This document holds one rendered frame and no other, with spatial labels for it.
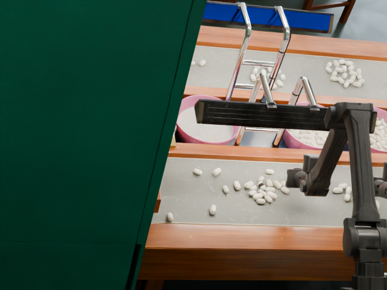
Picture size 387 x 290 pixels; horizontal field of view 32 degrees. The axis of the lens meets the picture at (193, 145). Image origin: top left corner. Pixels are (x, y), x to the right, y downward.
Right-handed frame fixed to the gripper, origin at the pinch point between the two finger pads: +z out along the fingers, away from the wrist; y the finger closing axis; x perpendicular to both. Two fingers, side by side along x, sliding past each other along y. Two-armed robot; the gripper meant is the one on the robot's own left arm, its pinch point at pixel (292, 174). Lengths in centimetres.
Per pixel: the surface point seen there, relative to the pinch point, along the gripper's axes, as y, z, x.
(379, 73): -61, 59, -38
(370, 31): -132, 215, -66
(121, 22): 73, -80, -46
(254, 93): 16.8, -0.7, -28.3
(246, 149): 13.9, 13.4, -6.3
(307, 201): -6.0, -2.2, 9.5
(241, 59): 16.5, 20.7, -39.8
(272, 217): 9.3, -8.5, 14.2
